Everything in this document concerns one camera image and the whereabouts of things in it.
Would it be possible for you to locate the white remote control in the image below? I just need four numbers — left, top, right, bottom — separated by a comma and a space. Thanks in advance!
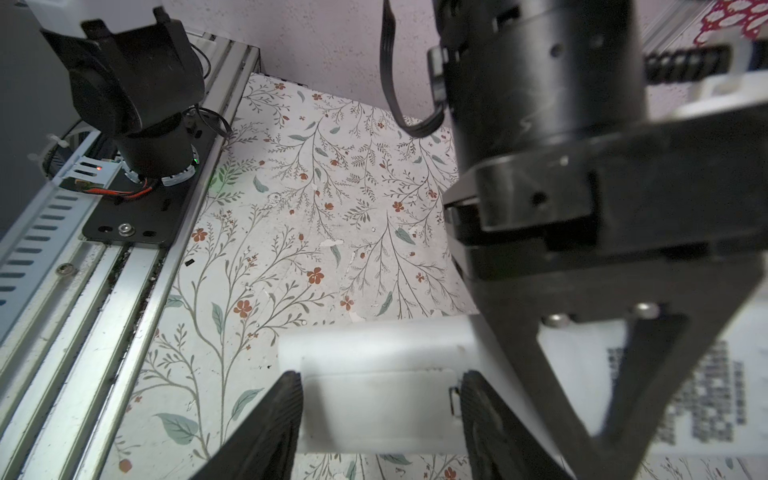
278, 301, 767, 456

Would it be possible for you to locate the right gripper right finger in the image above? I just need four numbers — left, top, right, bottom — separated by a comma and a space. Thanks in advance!
460, 371, 570, 480

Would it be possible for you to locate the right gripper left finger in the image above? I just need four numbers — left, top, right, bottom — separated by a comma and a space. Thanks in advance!
193, 371, 304, 480

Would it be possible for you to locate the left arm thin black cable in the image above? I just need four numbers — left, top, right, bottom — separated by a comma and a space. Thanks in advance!
379, 0, 448, 139

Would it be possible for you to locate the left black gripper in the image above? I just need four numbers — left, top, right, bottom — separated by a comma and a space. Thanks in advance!
433, 1, 767, 324

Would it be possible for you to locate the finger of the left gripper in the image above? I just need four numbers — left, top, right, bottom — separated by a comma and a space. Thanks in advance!
473, 251, 765, 479

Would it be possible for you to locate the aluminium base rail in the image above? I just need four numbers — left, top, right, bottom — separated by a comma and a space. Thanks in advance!
0, 29, 262, 480

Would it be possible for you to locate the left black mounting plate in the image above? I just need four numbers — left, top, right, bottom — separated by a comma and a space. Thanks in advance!
81, 111, 224, 248

